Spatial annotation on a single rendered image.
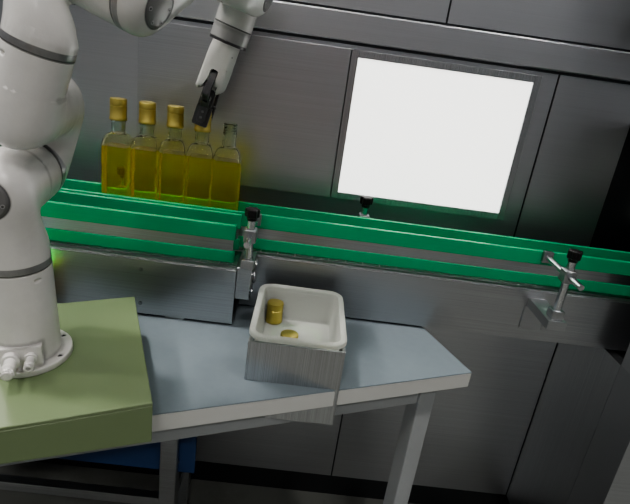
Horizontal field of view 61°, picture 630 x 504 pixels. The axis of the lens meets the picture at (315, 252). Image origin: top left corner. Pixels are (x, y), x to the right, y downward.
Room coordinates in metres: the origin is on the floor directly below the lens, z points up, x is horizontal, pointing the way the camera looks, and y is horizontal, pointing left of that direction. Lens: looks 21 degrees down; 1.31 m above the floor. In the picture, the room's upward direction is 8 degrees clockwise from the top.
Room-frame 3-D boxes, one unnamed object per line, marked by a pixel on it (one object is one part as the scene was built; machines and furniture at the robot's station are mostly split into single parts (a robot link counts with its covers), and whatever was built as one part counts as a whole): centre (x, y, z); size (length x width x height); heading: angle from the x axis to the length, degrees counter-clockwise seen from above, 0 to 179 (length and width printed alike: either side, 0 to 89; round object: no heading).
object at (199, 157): (1.13, 0.27, 0.99); 0.06 x 0.06 x 0.21; 3
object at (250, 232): (1.01, 0.13, 0.95); 0.17 x 0.03 x 0.12; 2
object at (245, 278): (1.03, 0.13, 0.85); 0.09 x 0.04 x 0.07; 2
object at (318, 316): (0.92, 0.01, 0.80); 0.22 x 0.17 x 0.09; 2
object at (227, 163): (1.13, 0.21, 0.99); 0.06 x 0.06 x 0.21; 3
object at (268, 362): (0.94, 0.01, 0.79); 0.27 x 0.17 x 0.08; 2
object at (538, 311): (1.04, -0.51, 0.90); 0.17 x 0.05 x 0.23; 2
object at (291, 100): (1.28, 0.00, 1.15); 0.90 x 0.03 x 0.34; 92
